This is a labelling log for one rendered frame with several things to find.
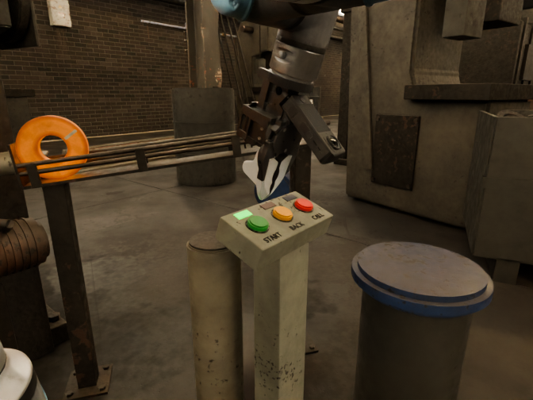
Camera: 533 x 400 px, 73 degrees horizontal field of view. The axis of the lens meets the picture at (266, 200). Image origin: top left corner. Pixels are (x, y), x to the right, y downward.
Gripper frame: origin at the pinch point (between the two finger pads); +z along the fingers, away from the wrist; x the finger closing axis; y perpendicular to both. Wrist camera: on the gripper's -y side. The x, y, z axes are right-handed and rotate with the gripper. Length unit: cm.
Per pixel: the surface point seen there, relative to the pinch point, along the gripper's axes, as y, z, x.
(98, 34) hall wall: 684, 117, -329
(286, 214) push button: -1.2, 5.5, -7.1
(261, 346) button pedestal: -8.4, 33.7, -2.5
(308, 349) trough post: -8, 67, -41
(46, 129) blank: 57, 11, 13
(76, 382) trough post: 35, 82, 15
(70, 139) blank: 54, 13, 9
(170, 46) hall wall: 682, 123, -491
